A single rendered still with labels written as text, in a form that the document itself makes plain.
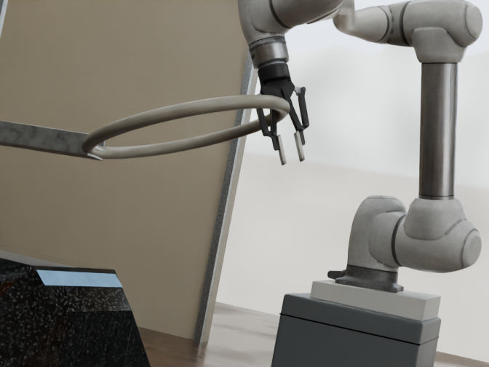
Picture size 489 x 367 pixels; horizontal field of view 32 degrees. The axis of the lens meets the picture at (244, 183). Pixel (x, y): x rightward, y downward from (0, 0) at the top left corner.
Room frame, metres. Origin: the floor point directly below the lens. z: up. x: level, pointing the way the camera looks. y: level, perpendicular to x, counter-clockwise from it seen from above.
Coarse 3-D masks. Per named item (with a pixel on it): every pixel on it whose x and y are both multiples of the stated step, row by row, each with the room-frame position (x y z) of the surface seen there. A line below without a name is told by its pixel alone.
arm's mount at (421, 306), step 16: (320, 288) 2.44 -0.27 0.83; (336, 288) 2.42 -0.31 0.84; (352, 288) 2.40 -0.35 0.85; (368, 288) 2.46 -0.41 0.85; (352, 304) 2.40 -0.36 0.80; (368, 304) 2.39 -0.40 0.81; (384, 304) 2.37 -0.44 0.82; (400, 304) 2.35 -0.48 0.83; (416, 304) 2.34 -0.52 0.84; (432, 304) 2.48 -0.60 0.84
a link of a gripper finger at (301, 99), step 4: (304, 88) 2.00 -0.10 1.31; (304, 92) 2.00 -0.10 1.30; (300, 96) 2.00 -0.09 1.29; (304, 96) 2.00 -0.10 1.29; (300, 100) 2.00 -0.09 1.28; (304, 100) 2.00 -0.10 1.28; (300, 104) 2.01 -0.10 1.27; (304, 104) 2.00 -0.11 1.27; (300, 108) 2.02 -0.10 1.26; (304, 108) 2.00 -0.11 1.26; (300, 112) 2.02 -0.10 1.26; (304, 112) 2.00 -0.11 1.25; (304, 116) 2.00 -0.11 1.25; (304, 120) 2.00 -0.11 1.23; (308, 120) 2.00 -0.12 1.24; (304, 124) 2.00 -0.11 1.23; (308, 124) 2.00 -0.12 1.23
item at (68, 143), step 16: (0, 128) 1.96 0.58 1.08; (16, 128) 1.96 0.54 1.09; (32, 128) 1.95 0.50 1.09; (48, 128) 1.95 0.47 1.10; (0, 144) 2.08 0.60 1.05; (16, 144) 1.96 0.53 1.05; (32, 144) 1.95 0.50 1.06; (48, 144) 1.95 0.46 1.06; (64, 144) 1.94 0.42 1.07; (80, 144) 1.94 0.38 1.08
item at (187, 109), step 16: (240, 96) 1.77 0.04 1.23; (256, 96) 1.80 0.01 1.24; (272, 96) 1.84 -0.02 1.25; (144, 112) 1.75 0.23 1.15; (160, 112) 1.73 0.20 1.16; (176, 112) 1.73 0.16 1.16; (192, 112) 1.73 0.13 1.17; (208, 112) 1.75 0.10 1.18; (288, 112) 1.96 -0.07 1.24; (112, 128) 1.78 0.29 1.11; (128, 128) 1.76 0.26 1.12; (240, 128) 2.15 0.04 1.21; (256, 128) 2.11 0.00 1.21; (96, 144) 1.85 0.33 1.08; (160, 144) 2.18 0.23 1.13; (176, 144) 2.18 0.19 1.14; (192, 144) 2.19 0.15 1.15; (208, 144) 2.19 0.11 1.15
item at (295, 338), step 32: (288, 320) 2.42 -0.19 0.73; (320, 320) 2.39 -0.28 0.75; (352, 320) 2.35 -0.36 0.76; (384, 320) 2.32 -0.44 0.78; (416, 320) 2.31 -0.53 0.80; (288, 352) 2.41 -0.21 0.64; (320, 352) 2.38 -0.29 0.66; (352, 352) 2.35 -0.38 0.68; (384, 352) 2.32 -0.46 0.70; (416, 352) 2.29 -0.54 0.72
